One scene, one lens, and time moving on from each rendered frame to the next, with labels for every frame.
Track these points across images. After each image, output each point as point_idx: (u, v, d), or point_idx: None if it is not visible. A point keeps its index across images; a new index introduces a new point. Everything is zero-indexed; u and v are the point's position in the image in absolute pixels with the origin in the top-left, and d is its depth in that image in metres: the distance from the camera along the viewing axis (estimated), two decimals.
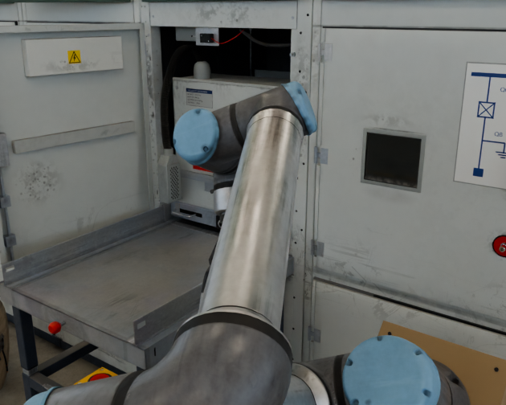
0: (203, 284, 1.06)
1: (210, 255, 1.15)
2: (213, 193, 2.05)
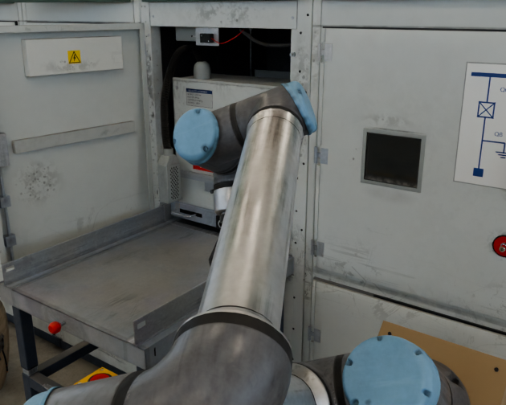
0: None
1: (210, 255, 1.15)
2: (213, 193, 2.05)
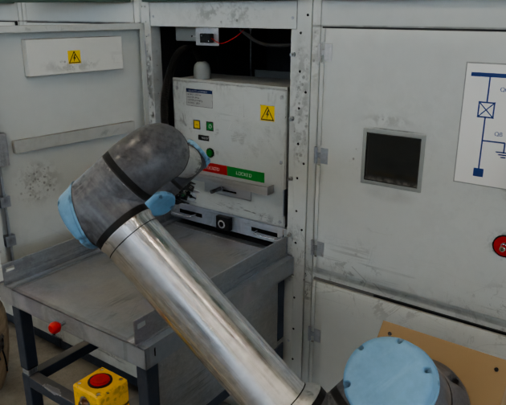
0: (179, 203, 1.94)
1: None
2: (213, 193, 2.05)
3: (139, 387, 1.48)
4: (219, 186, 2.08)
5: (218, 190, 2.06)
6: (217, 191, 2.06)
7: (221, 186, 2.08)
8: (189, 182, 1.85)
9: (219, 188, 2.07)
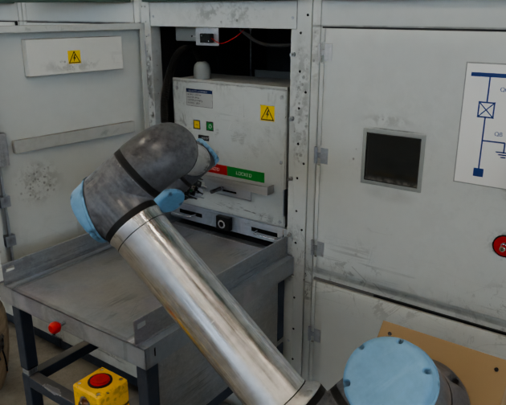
0: (187, 198, 1.98)
1: None
2: (213, 193, 2.05)
3: (139, 387, 1.48)
4: (219, 186, 2.08)
5: (218, 190, 2.06)
6: (217, 191, 2.06)
7: (221, 186, 2.08)
8: None
9: (219, 188, 2.07)
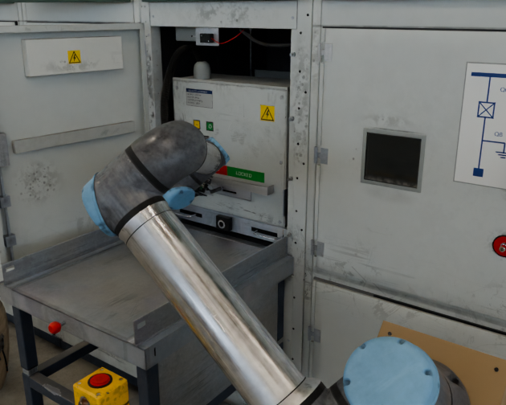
0: (197, 196, 2.01)
1: None
2: (213, 193, 2.05)
3: (139, 387, 1.48)
4: (219, 186, 2.08)
5: (218, 190, 2.06)
6: (217, 191, 2.06)
7: (221, 186, 2.08)
8: None
9: (219, 188, 2.07)
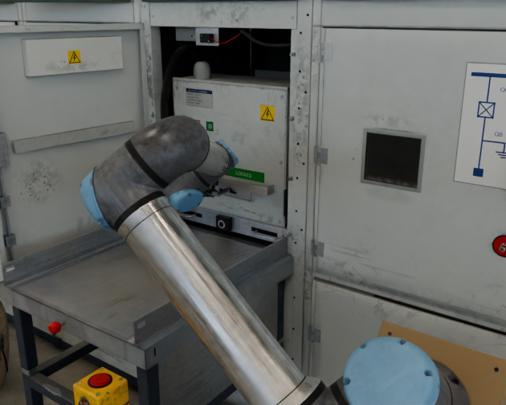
0: (203, 197, 1.99)
1: None
2: (220, 194, 2.03)
3: (139, 387, 1.48)
4: (226, 187, 2.06)
5: (225, 191, 2.04)
6: (224, 193, 2.04)
7: (228, 187, 2.06)
8: None
9: (226, 190, 2.05)
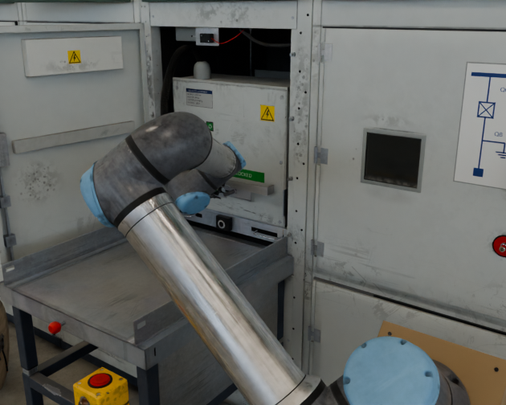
0: (210, 198, 1.97)
1: None
2: (226, 196, 2.01)
3: (139, 387, 1.48)
4: (233, 189, 2.04)
5: (231, 193, 2.03)
6: (230, 194, 2.03)
7: (234, 189, 2.04)
8: None
9: (233, 191, 2.03)
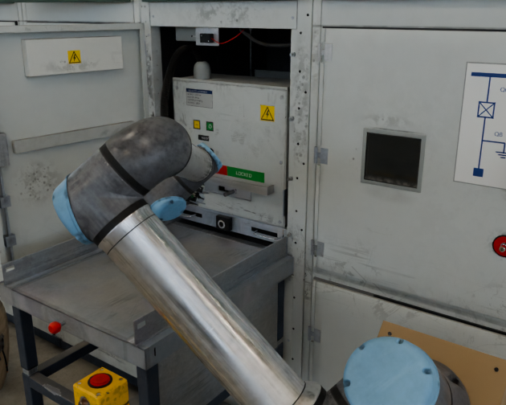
0: (187, 204, 1.90)
1: None
2: (226, 196, 2.01)
3: (139, 387, 1.48)
4: (233, 189, 2.04)
5: (231, 193, 2.03)
6: (230, 194, 2.03)
7: (234, 189, 2.04)
8: None
9: (233, 191, 2.03)
